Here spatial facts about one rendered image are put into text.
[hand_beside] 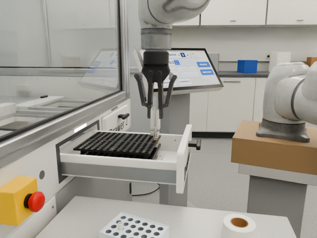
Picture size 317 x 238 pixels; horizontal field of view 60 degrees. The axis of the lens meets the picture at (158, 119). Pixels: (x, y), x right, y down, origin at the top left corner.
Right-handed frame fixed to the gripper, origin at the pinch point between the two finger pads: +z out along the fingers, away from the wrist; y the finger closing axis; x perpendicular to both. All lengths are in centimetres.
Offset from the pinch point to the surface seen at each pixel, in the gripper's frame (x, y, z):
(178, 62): -89, 3, -14
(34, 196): 37.7, 16.5, 7.8
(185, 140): 8.1, -10.0, 3.8
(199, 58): -102, -9, -17
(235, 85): -297, -50, 20
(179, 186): 18.3, -9.9, 12.6
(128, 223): 28.8, 0.2, 17.3
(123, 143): 5.7, 8.6, 6.9
